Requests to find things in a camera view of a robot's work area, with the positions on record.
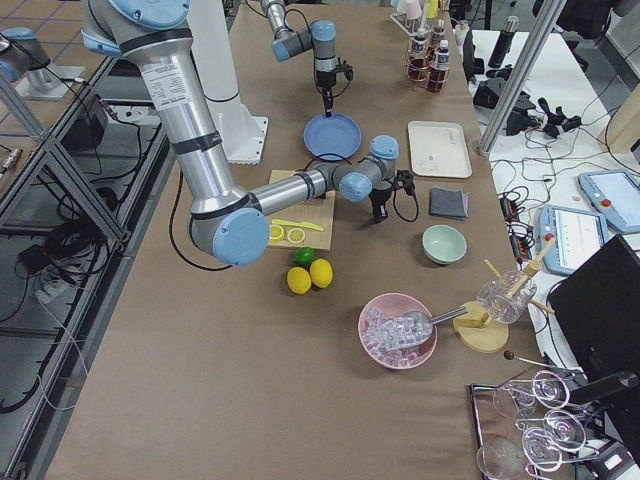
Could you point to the yellow lemon right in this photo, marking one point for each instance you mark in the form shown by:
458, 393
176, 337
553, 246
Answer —
321, 273

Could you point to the blue teach pendant far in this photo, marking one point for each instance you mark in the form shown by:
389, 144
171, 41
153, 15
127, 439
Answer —
616, 196

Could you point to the lemon slice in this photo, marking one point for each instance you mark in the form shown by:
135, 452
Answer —
277, 233
295, 235

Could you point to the blue teach pendant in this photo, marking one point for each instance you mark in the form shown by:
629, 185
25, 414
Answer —
616, 196
569, 237

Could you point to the wine glass rack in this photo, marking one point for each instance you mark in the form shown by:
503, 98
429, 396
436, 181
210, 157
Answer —
539, 427

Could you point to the aluminium frame post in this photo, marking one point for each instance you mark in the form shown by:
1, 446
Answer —
546, 20

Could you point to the white wire cup rack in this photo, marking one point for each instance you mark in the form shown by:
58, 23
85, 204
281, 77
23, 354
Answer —
410, 27

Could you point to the wooden cutting board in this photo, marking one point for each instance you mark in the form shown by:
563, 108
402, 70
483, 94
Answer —
319, 211

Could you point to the blue teach pendant near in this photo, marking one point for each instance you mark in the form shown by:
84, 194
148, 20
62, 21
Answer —
569, 237

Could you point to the lemon slice near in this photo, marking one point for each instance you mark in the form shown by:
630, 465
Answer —
277, 233

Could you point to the pink bowl with ice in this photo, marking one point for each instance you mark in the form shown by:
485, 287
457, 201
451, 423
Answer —
389, 337

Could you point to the mint green bowl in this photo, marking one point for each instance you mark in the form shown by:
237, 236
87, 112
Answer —
443, 244

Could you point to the black laptop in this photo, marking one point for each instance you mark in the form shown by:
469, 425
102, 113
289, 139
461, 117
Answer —
597, 308

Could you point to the yellow lemon left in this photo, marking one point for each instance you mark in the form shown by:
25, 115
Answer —
298, 280

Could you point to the wooden cup tree stand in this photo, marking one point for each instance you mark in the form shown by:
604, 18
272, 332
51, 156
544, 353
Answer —
477, 330

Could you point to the copper wire bottle rack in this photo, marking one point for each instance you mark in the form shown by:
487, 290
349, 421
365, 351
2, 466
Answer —
430, 53

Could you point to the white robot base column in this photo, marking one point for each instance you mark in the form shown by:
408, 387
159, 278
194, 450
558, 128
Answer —
243, 134

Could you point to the dark tea bottle front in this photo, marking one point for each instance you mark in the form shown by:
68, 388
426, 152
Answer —
439, 68

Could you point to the black thermos bottle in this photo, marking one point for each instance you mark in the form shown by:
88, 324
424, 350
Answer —
503, 42

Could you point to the cream rabbit tray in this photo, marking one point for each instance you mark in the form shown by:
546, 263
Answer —
438, 150

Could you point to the metal ice scoop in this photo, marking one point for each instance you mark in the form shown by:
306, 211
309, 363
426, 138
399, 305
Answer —
425, 322

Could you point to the blue plate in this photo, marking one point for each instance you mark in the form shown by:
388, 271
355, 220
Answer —
332, 138

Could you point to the dark tea bottle back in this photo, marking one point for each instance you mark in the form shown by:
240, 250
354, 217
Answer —
438, 33

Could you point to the yellow plastic knife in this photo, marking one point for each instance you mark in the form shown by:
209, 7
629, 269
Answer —
303, 224

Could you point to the yellow cup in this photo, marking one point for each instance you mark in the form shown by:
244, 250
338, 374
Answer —
431, 8

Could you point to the dark tea bottle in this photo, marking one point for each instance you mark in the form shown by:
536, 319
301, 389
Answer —
439, 68
416, 62
438, 33

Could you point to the lemon slice far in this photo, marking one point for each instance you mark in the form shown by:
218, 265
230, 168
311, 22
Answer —
295, 235

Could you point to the green lime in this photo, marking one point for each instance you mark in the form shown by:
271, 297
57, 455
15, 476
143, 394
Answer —
304, 256

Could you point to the dark tea bottle middle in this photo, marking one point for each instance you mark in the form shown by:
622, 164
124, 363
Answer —
416, 62

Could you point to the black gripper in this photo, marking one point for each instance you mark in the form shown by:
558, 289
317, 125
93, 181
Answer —
381, 196
326, 84

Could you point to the yellow lemon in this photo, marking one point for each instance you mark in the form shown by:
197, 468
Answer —
321, 273
298, 280

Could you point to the glass mug on stand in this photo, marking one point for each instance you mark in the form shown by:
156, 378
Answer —
505, 299

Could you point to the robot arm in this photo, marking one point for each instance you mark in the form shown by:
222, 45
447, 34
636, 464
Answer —
319, 37
226, 220

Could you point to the grey folded cloth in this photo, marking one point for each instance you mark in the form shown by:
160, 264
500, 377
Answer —
448, 203

